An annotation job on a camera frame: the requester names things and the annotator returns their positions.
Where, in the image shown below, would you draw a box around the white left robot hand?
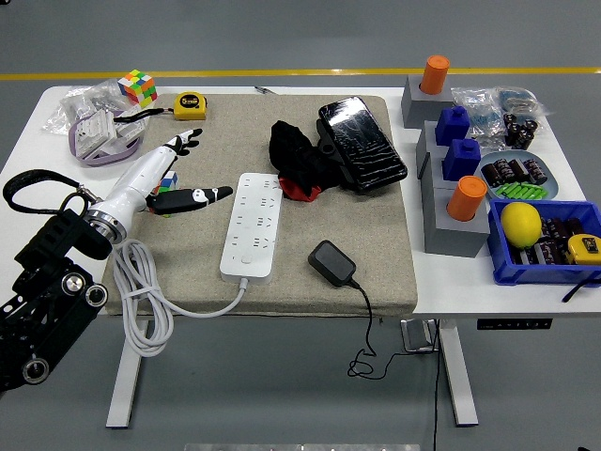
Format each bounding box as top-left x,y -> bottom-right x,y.
88,128 -> 235,218

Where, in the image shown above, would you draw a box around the white power strip with cable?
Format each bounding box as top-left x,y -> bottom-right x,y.
111,172 -> 285,359

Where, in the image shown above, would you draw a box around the black power adapter with cord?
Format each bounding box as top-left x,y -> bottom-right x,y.
307,240 -> 442,380

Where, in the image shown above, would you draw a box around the colourful puzzle cube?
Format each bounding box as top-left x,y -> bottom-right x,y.
116,69 -> 159,107
152,170 -> 180,218

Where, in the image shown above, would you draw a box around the lilac tray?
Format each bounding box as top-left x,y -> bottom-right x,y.
68,108 -> 151,169

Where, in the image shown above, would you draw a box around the white plastic box part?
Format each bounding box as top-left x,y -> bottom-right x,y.
113,117 -> 150,142

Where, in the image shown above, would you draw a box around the white ribbed plastic socket part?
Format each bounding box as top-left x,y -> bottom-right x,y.
74,110 -> 117,159

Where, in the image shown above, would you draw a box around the yellow tape measure black label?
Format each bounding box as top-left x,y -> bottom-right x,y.
112,91 -> 208,124

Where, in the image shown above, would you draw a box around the clear bag of white parts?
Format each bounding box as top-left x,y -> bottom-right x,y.
41,79 -> 131,135

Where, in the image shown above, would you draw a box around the black desk control panel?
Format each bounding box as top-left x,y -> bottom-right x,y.
477,318 -> 554,331

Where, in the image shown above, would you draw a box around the white table leg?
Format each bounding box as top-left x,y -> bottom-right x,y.
105,317 -> 163,428
439,318 -> 480,428

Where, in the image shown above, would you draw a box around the black and red cloth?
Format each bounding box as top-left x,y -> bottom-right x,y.
268,119 -> 347,203

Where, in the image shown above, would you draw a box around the blue plastic bin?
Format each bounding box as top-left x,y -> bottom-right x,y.
486,199 -> 601,287

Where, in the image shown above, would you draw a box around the black phone holder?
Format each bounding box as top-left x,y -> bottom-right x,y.
315,119 -> 358,189

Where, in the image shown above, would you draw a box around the yellow lemon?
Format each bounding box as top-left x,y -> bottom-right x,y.
500,202 -> 543,249

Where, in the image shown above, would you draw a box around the grey-brown fabric mat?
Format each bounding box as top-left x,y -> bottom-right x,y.
103,93 -> 419,320

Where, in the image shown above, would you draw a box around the grey block with round hole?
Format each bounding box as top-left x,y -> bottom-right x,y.
401,73 -> 455,129
422,185 -> 492,258

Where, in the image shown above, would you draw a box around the light blue plate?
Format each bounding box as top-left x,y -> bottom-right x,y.
478,150 -> 561,202

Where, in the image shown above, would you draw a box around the green plastic connectors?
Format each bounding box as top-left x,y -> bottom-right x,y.
493,181 -> 548,201

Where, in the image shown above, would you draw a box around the orange cylinder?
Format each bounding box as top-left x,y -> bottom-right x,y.
445,175 -> 488,222
419,54 -> 451,95

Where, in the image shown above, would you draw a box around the grey block with square hole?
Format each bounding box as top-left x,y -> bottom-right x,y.
415,119 -> 452,179
416,149 -> 485,190

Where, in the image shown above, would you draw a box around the blue square peg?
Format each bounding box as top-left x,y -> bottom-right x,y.
434,105 -> 471,147
441,138 -> 483,183

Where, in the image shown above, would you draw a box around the clear bag of blue parts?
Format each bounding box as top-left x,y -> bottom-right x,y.
451,86 -> 507,141
497,86 -> 553,118

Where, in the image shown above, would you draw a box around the thin black desk cable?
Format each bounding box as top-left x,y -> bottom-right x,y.
430,319 -> 445,451

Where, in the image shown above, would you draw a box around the yellow tape measure with strap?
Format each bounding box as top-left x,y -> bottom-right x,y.
562,233 -> 601,304

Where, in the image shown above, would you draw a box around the metal bracket under table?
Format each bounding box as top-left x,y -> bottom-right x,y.
400,319 -> 440,352

